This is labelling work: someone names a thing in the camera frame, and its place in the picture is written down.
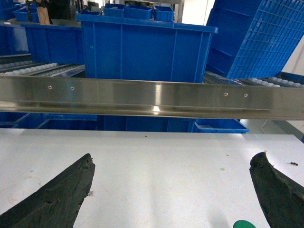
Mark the large blue plastic crate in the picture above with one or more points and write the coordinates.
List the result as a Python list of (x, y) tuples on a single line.
[(138, 49)]

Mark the stainless steel shelf rail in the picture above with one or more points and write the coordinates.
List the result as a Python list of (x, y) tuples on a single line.
[(148, 98)]

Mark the blue crate behind left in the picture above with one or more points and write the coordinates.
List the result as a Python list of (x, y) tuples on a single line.
[(55, 44)]

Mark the tilted blue ribbed crate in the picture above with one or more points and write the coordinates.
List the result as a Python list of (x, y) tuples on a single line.
[(255, 38)]

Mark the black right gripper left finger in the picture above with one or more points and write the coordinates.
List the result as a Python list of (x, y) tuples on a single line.
[(57, 203)]

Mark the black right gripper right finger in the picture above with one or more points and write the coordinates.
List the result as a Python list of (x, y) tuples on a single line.
[(280, 198)]

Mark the green push button switch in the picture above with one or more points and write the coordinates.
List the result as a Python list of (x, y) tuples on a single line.
[(243, 224)]

